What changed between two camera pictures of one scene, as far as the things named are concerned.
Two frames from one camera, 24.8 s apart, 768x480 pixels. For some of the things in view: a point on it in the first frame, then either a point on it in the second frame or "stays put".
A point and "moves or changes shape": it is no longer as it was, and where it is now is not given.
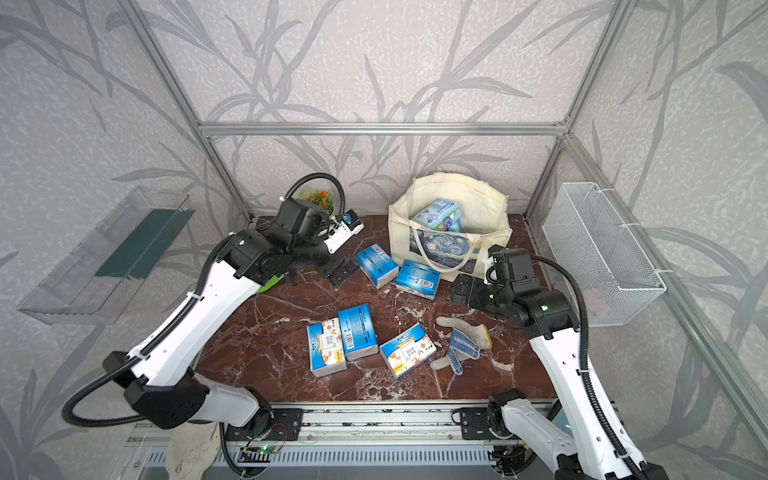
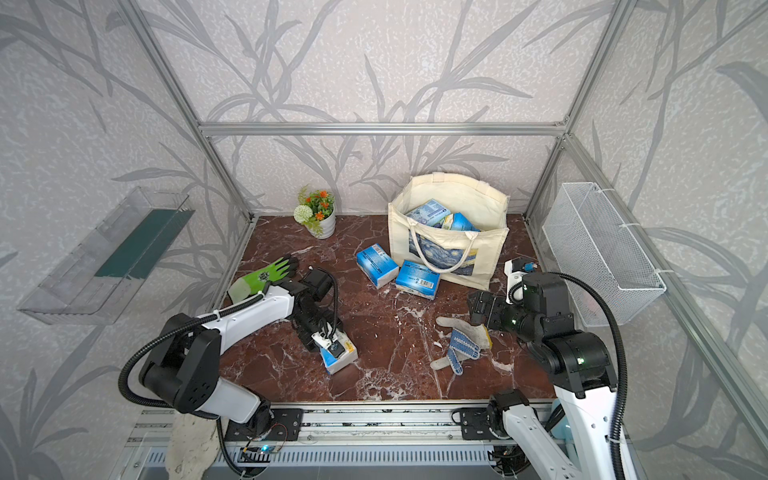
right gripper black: x=473 y=292 to x=491 y=319
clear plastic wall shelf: x=95 y=284 stays put
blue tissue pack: x=358 y=332 to x=461 y=223
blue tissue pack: x=419 y=280 stays put
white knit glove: x=191 y=449 stays put
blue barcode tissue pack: x=377 y=265 stays put
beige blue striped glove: x=467 y=340 stays put
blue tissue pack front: x=326 y=347 moves or changes shape
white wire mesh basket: x=588 y=238 stays put
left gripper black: x=344 y=274 to x=333 y=319
